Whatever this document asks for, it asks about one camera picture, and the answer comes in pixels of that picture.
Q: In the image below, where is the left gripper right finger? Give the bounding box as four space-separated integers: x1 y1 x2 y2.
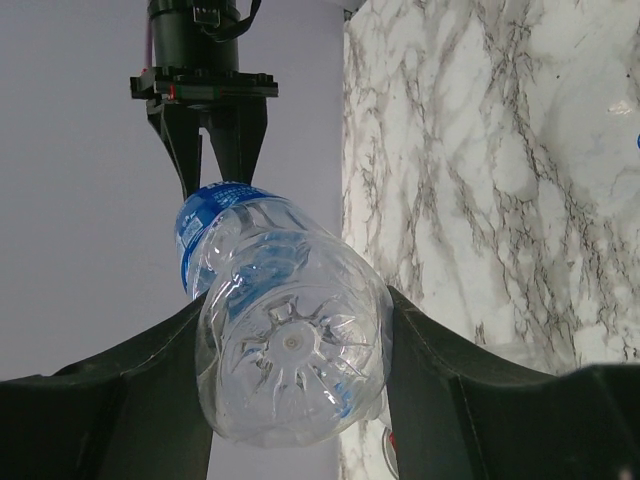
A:
387 291 639 479

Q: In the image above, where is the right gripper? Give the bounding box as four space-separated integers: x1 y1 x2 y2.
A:
129 67 279 198

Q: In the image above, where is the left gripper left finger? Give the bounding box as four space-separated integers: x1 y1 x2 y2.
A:
1 299 212 479

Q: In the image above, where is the blue labelled plastic bottle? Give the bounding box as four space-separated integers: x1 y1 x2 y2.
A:
175 182 393 448

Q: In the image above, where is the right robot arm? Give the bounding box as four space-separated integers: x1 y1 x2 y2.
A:
130 0 279 197

